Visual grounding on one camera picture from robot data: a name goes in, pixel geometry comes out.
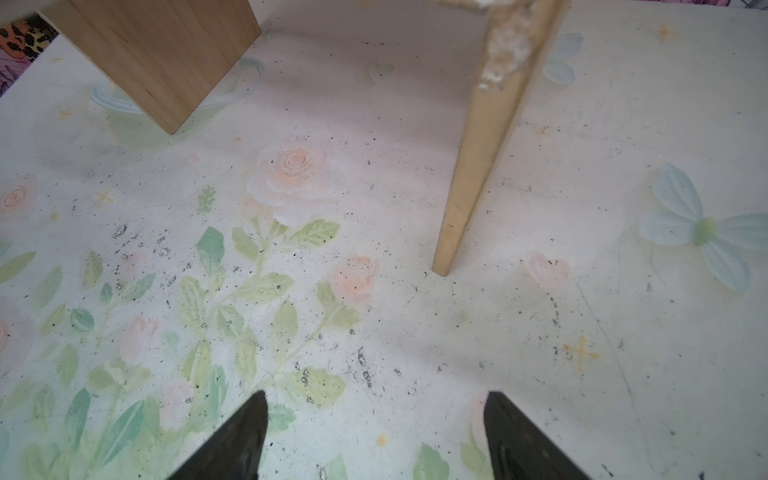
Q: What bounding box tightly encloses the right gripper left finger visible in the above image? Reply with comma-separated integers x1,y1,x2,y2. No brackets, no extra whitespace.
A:
168,391,268,480

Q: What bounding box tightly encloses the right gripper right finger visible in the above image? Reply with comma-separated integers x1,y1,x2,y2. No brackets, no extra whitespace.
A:
483,391,589,480

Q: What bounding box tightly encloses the wooden two-tier shelf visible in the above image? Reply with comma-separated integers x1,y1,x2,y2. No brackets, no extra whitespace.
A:
33,0,570,276

